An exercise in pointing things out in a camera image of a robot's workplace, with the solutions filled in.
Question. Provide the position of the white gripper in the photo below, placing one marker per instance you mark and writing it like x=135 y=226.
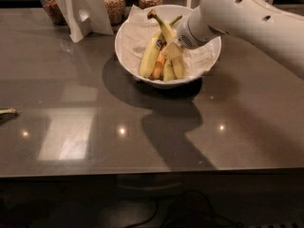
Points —
x=184 y=34

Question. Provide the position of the middle glass jar of grains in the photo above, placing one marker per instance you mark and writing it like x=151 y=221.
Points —
x=115 y=10

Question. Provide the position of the white folded card stand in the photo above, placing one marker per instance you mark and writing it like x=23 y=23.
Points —
x=84 y=17

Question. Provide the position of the left glass jar of nuts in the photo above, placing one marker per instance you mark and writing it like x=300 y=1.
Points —
x=53 y=12

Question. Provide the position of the white paper liner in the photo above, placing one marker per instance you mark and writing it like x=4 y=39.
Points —
x=133 y=37

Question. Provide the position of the banana stem at left edge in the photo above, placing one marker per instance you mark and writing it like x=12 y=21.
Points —
x=8 y=111

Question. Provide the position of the orange-tinted middle banana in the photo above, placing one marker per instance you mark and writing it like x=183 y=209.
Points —
x=157 y=73

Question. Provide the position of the yellow banana with sticker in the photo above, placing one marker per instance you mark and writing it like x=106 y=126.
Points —
x=168 y=33
x=152 y=50

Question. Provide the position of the small lower yellow banana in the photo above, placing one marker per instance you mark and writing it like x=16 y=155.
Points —
x=168 y=71

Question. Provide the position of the white bowl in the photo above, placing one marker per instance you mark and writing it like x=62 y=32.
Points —
x=139 y=43

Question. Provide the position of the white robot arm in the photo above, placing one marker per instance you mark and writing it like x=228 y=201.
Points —
x=278 y=33

